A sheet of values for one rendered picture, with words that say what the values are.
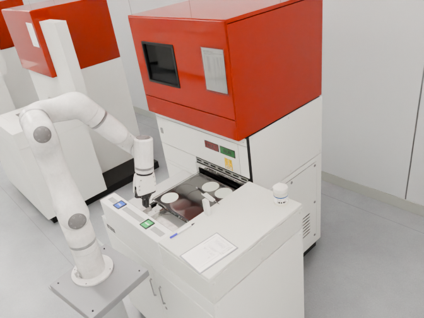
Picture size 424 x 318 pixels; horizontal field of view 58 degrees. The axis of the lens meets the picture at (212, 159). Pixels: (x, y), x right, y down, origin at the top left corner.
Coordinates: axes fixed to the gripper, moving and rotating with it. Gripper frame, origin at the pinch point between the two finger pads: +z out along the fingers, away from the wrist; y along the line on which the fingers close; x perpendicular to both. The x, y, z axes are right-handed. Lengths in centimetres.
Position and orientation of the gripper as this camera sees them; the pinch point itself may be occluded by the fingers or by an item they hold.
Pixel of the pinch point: (146, 202)
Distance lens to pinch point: 179.1
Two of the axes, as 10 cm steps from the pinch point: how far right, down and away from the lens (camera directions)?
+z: -0.3, 9.3, 3.6
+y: -7.4, 2.3, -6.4
